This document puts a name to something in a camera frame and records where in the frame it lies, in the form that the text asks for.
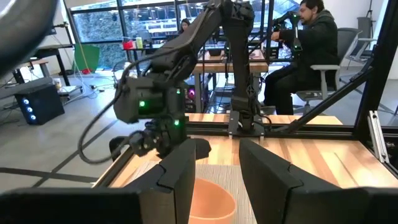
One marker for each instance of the distant person at desk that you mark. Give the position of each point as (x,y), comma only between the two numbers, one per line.
(184,25)

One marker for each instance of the pink ceramic bowl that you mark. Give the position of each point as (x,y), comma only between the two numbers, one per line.
(214,199)

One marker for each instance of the black computer tower blue lights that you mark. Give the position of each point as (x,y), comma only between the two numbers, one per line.
(43,105)

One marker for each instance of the grey office chair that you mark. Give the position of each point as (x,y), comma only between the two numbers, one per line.
(323,67)

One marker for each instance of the green panel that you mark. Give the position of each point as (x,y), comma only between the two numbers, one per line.
(88,57)

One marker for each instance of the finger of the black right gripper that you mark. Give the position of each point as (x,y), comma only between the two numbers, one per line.
(202,149)
(116,144)

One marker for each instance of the wooden desk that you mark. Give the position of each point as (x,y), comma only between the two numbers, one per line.
(217,67)

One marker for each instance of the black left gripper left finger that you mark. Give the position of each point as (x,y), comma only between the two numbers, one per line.
(174,186)

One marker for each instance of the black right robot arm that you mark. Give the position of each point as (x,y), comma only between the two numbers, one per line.
(236,62)

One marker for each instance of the seated person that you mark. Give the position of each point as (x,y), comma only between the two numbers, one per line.
(317,40)

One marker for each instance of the grey empty chair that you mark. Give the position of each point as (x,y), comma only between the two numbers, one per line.
(363,28)

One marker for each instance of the red box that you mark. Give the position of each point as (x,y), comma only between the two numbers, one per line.
(128,45)

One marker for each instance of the yellow-green bottle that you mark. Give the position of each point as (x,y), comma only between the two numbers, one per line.
(139,43)

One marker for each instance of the black aluminium table frame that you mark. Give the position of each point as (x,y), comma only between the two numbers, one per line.
(379,62)

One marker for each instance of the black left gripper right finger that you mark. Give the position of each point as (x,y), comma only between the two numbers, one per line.
(273,193)

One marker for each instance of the silver metal bracket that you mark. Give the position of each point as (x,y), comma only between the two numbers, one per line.
(377,137)

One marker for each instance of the black standing desk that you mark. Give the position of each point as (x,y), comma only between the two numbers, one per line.
(53,49)

